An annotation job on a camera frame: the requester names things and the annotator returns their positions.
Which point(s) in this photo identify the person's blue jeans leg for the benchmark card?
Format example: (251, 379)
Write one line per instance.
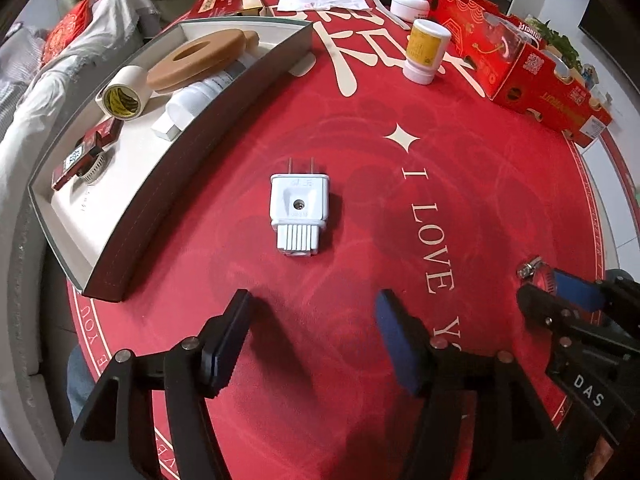
(80, 385)

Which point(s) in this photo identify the grey shallow box tray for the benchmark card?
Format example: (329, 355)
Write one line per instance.
(200, 170)

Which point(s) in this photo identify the flat red gift box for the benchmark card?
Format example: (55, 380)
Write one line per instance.
(220, 2)

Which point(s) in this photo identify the potted green plants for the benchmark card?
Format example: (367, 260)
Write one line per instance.
(555, 42)

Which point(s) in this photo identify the white pill bottle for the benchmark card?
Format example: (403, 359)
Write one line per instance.
(192, 102)

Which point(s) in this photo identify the grey striped cloth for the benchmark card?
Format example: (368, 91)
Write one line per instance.
(17, 75)

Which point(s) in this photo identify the white plug adapter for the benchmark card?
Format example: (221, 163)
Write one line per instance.
(300, 205)

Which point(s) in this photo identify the red cardboard box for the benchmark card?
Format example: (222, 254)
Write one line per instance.
(540, 85)

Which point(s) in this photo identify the white rectangular block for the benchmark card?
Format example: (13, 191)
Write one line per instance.
(166, 127)

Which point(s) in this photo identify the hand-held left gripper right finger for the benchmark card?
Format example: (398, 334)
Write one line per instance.
(400, 345)

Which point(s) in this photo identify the white plastic strip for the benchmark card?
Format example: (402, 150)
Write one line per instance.
(387, 7)

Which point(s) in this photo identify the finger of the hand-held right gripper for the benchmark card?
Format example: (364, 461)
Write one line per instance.
(580, 290)
(542, 310)

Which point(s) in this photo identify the sofa with white cover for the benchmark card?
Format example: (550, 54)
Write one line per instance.
(30, 240)

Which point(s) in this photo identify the clear plastic container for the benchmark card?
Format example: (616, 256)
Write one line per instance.
(505, 35)

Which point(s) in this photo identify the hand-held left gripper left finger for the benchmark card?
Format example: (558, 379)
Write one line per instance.
(230, 345)

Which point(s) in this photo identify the beige masking tape roll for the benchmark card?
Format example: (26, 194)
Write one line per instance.
(96, 170)

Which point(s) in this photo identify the white jar with teal lid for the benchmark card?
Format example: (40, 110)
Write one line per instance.
(410, 6)

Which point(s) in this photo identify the black television screen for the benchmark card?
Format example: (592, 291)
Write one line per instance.
(600, 12)

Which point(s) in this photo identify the small red box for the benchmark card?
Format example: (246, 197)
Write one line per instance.
(70, 165)

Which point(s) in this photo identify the white bottle with yellow label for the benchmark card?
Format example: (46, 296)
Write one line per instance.
(425, 50)

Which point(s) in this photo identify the white tape roll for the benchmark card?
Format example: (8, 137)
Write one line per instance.
(127, 82)

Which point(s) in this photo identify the red round tablecloth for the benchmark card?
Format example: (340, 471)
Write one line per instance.
(450, 200)

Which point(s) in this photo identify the red patterned cushion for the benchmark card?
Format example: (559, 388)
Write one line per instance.
(65, 32)

